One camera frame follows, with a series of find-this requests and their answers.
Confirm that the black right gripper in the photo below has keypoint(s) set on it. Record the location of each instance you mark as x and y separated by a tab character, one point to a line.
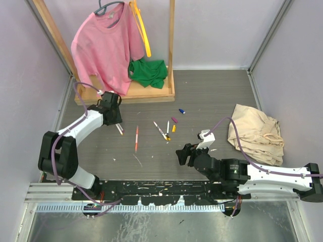
189	149

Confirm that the pink shirt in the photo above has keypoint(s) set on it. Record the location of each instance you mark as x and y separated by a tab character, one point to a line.
104	46

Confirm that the orange highlighter pen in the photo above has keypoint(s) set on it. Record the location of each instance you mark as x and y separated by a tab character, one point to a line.
136	138

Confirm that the white marker blue end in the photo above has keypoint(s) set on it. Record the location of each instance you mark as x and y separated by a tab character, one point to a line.
168	127

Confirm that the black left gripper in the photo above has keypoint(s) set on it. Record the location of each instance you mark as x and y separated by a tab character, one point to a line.
117	120

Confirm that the white marker orange tip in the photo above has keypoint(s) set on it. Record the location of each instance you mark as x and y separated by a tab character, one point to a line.
160	131

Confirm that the yellow hanger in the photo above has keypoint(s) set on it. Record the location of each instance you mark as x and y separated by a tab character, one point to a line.
138	19

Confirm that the beige cloth bag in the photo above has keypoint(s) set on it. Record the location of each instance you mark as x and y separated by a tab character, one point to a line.
259	135

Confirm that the wooden rack base tray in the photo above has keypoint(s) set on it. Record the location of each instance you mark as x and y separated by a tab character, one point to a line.
137	93

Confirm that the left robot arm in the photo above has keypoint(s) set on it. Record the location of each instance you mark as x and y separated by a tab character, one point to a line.
58	152

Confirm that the wooden rack right post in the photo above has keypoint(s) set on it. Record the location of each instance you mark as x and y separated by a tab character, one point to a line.
171	42

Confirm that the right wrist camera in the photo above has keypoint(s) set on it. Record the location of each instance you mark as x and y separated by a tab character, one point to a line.
206	138

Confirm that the grey clothes hanger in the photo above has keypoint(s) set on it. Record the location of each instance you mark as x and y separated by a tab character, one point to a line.
103	9

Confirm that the white pen yellow end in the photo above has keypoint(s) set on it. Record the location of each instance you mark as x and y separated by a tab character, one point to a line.
119	129

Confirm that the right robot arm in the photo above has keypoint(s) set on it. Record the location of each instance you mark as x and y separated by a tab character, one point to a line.
240	177

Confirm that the green cloth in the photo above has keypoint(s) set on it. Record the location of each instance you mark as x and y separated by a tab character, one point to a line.
148	73

